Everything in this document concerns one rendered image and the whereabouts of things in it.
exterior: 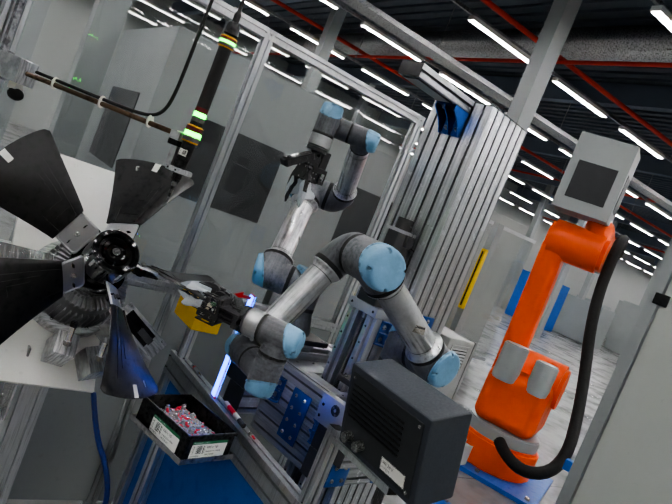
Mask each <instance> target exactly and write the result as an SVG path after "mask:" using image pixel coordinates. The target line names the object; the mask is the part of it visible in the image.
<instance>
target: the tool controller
mask: <svg viewBox="0 0 672 504"><path fill-rule="evenodd" d="M471 418H472V413H471V412H469V411H468V410H467V409H465V408H464V407H462V406H461V405H459V404H458V403H456V402H455V401H453V400H452V399H450V398H449V397H447V396H446V395H444V394H443V393H441V392H440V391H438V390H437V389H436V388H434V387H433V386H431V385H430V384H428V383H427V382H425V381H424V380H422V379H421V378H419V377H418V376H416V375H415V374H413V373H412V372H410V371H409V370H407V369H406V368H405V367H403V366H402V365H400V364H399V363H397V362H396V361H394V360H393V359H383V360H375V361H366V362H357V363H354V364H353V367H352V373H351V378H350V383H349V389H348V394H347V399H346V405H345V410H344V416H343V421H342V426H341V432H340V437H339V440H340V441H341V442H342V443H343V444H344V445H345V446H346V447H347V448H348V449H349V450H350V451H351V452H352V453H353V454H355V455H356V456H357V457H358V458H359V459H360V460H361V461H362V462H363V463H364V464H365V465H366V466H367V467H368V468H369V469H370V470H371V471H372V472H374V473H375V474H376V475H377V476H378V477H379V478H380V479H381V480H382V481H383V482H384V483H385V484H386V485H387V486H388V487H389V488H390V489H392V490H393V491H394V492H395V493H396V494H397V495H398V496H399V497H400V498H401V499H402V500H403V501H404V502H405V503H406V504H432V503H435V502H439V501H442V500H445V499H449V498H451V497H452V496H453V493H454V489H455V485H456V481H457V477H458V472H459V468H460V464H461V460H462V456H463V451H464V447H465V443H466V439H467V435H468V430H469V426H470V422H471Z"/></svg>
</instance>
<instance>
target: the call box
mask: <svg viewBox="0 0 672 504"><path fill-rule="evenodd" d="M183 299H184V298H183V297H182V296H181V295H180V298H179V301H178V303H177V306H176V308H175V311H174V312H175V314H176V315H177V316H178V317H179V318H180V319H181V320H182V321H183V322H184V323H185V324H186V325H187V326H188V327H189V328H190V329H191V330H195V331H200V332H205V333H210V334H215V335H217V334H218V331H219V329H220V326H221V323H220V324H217V325H214V326H210V325H208V324H206V323H204V322H202V321H200V320H198V319H196V318H195V317H196V316H197V314H196V311H197V309H196V308H194V307H192V306H186V305H183V304H182V303H181V301H182V300H183Z"/></svg>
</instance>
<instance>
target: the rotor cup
mask: <svg viewBox="0 0 672 504"><path fill-rule="evenodd" d="M114 248H118V249H120V251H121V254H120V255H119V256H116V255H114V254H113V252H112V250H113V249H114ZM81 254H83V255H84V262H85V283H84V285H83V286H82V287H80V288H78V289H80V290H81V291H83V292H84V293H86V294H89V295H92V296H106V295H107V294H106V289H105V285H104V281H108V282H109V283H111V284H112V285H113V286H115V287H116V288H117V289H118V288H119V287H120V286H121V285H122V284H123V282H124V279H125V276H127V275H128V274H129V273H130V272H132V271H133V270H134V269H135V268H136V266H137V264H138V262H139V257H140V255H139V249H138V246H137V244H136V243H135V241H134V240H133V239H132V238H131V237H130V236H129V235H128V234H126V233H124V232H122V231H119V230H113V229H111V230H106V231H103V232H101V233H99V234H98V235H97V236H96V237H95V238H94V239H93V240H92V241H91V242H89V243H87V244H86V245H85V246H84V247H83V248H82V249H81V250H80V251H78V252H77V253H76V254H75V255H73V254H72V253H71V255H70V257H69V259H70V258H72V257H75V256H78V255H81ZM93 259H94V261H95V263H93V264H92V265H91V266H89V263H90V262H91V261H92V260H93ZM119 275H122V276H121V277H120V278H119V279H117V280H114V279H116V278H117V277H118V276H119Z"/></svg>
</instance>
